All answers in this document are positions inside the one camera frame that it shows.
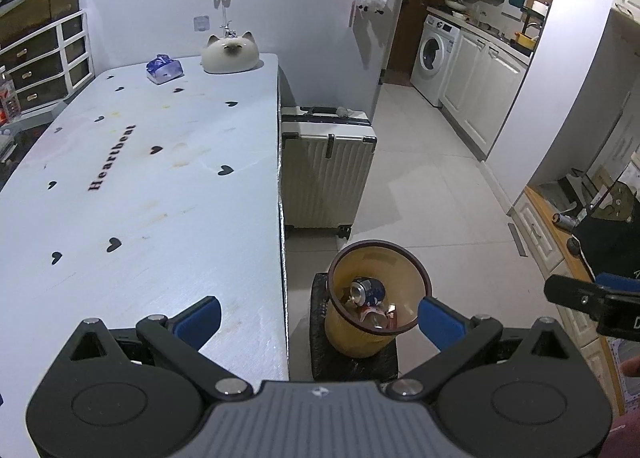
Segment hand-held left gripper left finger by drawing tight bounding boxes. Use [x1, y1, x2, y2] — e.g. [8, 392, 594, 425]
[70, 295, 254, 397]

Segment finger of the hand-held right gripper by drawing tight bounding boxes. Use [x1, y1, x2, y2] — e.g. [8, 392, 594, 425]
[544, 274, 608, 313]
[596, 272, 640, 295]

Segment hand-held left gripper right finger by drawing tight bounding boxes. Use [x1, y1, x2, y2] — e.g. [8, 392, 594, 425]
[387, 297, 576, 397]

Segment red carton box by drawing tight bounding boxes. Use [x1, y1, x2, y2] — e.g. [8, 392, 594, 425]
[360, 304, 399, 329]

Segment crushed blue can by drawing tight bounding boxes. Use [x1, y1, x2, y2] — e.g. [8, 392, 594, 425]
[350, 277, 386, 306]

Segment yellow plastic waste bin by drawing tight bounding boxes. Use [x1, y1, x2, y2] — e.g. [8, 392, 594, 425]
[327, 239, 433, 359]

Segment black bag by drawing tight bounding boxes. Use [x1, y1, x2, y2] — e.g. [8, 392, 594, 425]
[571, 182, 640, 279]

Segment low wood-top cabinet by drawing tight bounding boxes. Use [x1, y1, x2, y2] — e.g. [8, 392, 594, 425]
[509, 185, 640, 419]

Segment pink cloth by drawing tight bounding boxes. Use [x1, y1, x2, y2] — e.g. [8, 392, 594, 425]
[606, 410, 640, 458]

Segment white ribbed suitcase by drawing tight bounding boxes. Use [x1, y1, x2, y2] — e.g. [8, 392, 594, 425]
[280, 106, 377, 239]

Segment white kitchen base cabinets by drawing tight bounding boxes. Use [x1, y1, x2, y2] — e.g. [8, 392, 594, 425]
[439, 28, 532, 162]

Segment blue tissue pack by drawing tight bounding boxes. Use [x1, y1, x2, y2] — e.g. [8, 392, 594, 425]
[146, 54, 184, 85]

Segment white washing machine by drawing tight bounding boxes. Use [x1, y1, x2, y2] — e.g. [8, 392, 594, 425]
[410, 14, 461, 107]

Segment white cat-shaped ornament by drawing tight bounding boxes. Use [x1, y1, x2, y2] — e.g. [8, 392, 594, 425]
[201, 31, 261, 74]

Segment brown wooden door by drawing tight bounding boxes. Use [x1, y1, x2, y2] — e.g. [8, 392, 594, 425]
[386, 0, 442, 87]

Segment red-label water bottle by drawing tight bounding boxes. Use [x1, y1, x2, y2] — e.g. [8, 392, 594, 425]
[0, 66, 21, 125]

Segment white drawer cabinet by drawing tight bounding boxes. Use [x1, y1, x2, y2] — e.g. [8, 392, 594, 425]
[0, 10, 96, 115]

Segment glass fish tank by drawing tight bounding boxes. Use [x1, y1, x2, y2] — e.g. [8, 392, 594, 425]
[0, 0, 81, 47]

